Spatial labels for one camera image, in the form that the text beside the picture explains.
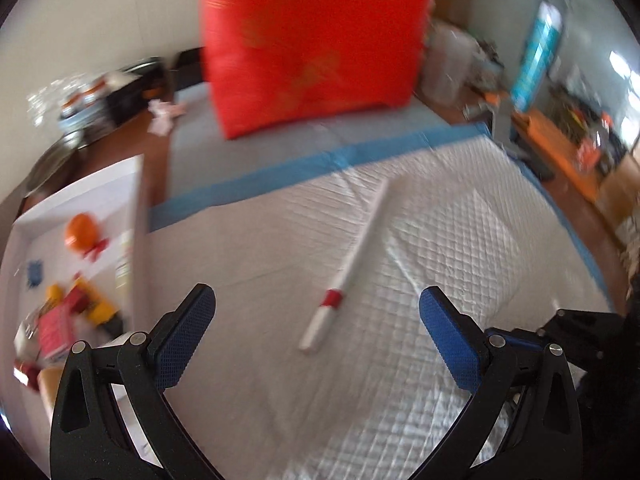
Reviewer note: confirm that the orange tangerine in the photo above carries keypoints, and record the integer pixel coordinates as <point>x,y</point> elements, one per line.
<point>82,232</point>

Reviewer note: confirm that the blue binder clip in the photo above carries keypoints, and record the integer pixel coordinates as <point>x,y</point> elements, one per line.
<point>34,272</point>

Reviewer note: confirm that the white pill bottle orange band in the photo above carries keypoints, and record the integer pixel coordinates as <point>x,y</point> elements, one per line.
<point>71,102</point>
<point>95,89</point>

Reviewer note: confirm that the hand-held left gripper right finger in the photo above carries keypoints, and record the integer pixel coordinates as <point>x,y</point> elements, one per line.
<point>450,345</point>

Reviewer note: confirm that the metal pot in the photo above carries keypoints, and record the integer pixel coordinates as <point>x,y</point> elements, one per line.
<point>145,66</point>

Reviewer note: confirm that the tall teal can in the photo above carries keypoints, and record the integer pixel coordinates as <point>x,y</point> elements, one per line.
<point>537,55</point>

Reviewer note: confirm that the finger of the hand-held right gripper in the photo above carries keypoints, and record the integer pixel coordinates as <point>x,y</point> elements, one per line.
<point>520,336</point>

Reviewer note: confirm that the small red plastic piece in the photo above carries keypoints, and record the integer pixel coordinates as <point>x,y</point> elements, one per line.
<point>95,250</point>

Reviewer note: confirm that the red paper bag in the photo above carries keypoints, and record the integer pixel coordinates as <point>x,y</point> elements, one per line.
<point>310,45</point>

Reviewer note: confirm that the wooden bench seat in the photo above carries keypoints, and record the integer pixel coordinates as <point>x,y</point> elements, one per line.
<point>620,185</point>

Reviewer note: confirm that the metal bowl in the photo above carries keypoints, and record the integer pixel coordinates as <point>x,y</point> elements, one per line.
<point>47,162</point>

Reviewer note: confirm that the black smartphone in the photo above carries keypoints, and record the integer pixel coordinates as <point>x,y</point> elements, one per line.
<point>537,167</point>

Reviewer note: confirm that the white cardboard box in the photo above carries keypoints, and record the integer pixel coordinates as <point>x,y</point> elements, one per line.
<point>75,195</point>

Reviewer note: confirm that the yellow red toy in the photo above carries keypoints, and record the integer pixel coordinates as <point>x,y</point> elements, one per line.
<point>95,305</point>

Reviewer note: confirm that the brown tape roll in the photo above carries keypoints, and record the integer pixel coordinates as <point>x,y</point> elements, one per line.
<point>50,390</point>

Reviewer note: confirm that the white labelled packet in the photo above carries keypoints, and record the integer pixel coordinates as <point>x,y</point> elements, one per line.
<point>124,260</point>

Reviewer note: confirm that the black box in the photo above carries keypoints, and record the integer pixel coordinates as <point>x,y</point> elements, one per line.
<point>125,102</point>

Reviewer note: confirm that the clear plastic container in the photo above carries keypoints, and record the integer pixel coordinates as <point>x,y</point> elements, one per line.
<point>447,70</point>

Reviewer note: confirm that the white phone stand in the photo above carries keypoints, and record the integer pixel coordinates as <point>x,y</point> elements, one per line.
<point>500,120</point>

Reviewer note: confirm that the pink box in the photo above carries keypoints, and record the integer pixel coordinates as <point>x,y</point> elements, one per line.
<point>55,332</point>

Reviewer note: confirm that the white stick with red band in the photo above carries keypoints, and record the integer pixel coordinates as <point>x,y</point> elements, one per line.
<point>360,240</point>

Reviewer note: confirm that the crumpled white tissue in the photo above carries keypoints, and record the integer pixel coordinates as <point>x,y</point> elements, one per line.
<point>162,117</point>

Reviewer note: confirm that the white quilted pad blue edge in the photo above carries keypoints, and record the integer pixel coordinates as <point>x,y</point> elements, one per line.
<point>450,240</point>

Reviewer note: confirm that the water bottle orange label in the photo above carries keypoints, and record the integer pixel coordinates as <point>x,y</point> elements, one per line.
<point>590,152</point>

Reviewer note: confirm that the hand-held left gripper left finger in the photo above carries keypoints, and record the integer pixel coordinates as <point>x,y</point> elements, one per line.
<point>182,340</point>

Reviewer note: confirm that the clear plastic wrap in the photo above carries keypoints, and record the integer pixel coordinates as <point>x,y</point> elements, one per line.
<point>45,92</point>

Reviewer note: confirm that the red cylindrical case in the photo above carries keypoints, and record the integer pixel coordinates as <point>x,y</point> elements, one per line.
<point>27,375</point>

